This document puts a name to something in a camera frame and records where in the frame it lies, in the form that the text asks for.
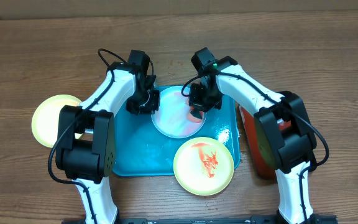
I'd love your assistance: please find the light blue plate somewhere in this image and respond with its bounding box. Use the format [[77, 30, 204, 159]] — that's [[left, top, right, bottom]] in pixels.
[[152, 86, 206, 138]]

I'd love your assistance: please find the dark cleaning sponge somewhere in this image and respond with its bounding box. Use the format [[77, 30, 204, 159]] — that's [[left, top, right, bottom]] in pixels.
[[187, 107, 204, 123]]

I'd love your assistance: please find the yellow plate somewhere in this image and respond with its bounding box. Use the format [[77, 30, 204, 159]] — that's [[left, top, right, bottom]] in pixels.
[[31, 95, 81, 148], [173, 137, 234, 196]]

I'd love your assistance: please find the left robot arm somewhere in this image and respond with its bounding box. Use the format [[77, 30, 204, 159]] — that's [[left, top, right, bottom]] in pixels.
[[48, 50, 160, 223]]

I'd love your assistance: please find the teal plastic tray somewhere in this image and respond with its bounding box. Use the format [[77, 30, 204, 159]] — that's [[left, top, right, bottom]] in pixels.
[[112, 95, 241, 176]]

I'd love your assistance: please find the black tray with red water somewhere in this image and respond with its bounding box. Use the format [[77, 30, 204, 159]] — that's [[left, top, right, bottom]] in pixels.
[[239, 106, 276, 180]]

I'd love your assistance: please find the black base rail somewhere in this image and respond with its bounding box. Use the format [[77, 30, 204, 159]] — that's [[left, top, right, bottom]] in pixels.
[[62, 215, 338, 224]]

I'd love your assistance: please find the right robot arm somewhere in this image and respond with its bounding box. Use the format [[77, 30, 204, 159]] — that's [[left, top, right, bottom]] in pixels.
[[187, 47, 320, 223]]

